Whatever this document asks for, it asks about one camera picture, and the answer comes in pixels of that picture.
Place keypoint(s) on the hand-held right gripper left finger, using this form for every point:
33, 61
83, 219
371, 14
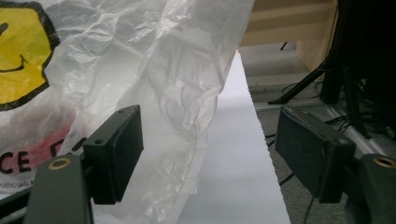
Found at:
106, 158

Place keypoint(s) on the black metal stand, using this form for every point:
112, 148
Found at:
351, 59

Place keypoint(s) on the white plastic bag yellow smiley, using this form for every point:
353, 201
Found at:
130, 62

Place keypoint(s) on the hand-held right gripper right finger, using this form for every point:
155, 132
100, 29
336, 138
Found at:
314, 152

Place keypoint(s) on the light wooden cabinet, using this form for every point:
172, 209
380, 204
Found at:
280, 21

